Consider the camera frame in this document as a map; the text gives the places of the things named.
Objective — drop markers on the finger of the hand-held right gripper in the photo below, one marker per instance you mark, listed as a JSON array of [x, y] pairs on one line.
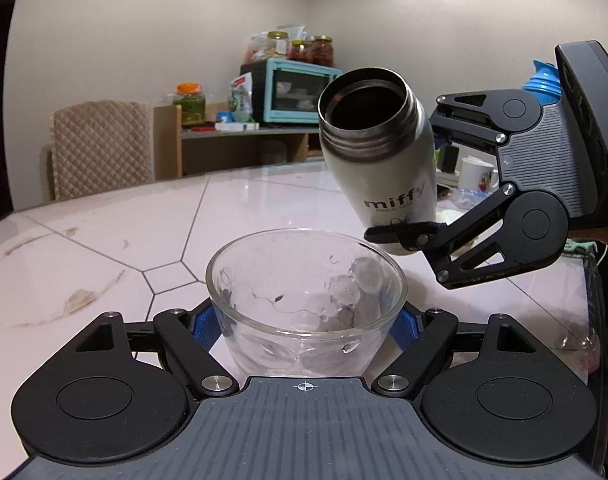
[[434, 233], [476, 126]]

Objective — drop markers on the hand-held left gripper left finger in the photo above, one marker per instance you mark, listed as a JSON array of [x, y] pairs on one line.
[[207, 329]]

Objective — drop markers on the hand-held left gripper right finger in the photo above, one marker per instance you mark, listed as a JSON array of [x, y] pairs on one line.
[[403, 329]]

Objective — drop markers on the cream thermos bottle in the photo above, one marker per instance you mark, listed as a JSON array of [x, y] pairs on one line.
[[384, 160]]

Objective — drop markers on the clear glass cup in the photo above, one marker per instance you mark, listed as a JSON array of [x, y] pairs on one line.
[[304, 310]]

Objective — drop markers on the blue tissue packet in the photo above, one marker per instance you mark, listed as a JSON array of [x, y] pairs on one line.
[[463, 197]]

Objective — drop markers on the white mug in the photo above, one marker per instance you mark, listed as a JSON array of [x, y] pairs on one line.
[[476, 174]]

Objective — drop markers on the blue plastic object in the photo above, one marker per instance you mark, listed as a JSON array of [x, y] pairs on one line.
[[544, 82]]

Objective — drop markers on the green cloth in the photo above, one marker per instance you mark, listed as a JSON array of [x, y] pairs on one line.
[[581, 247]]

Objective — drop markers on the clear plastic bag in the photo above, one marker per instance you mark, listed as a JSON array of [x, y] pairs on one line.
[[584, 320]]

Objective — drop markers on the tall jar with red contents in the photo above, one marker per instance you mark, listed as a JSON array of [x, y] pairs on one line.
[[322, 51]]

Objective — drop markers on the wooden side shelf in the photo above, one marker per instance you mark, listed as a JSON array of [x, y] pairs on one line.
[[234, 152]]

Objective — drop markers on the teal toaster oven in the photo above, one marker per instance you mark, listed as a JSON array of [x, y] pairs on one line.
[[294, 92]]

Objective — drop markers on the small jar with red contents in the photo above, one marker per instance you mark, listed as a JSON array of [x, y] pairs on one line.
[[297, 52]]

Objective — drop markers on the flat red item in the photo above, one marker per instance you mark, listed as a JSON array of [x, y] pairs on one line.
[[203, 129]]

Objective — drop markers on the flat white box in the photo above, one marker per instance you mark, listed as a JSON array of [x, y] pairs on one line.
[[236, 126]]

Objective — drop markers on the chair with quilted cover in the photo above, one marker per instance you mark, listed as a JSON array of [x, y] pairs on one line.
[[101, 147]]

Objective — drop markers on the glass jar with pale contents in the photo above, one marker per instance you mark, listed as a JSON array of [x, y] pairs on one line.
[[277, 45]]

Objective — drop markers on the orange lid pickle jar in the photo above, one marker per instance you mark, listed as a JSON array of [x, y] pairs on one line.
[[189, 107]]

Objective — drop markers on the green and white packet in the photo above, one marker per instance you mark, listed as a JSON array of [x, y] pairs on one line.
[[240, 100]]

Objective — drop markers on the jars on oven top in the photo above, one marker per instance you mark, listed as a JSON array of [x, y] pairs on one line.
[[256, 45]]

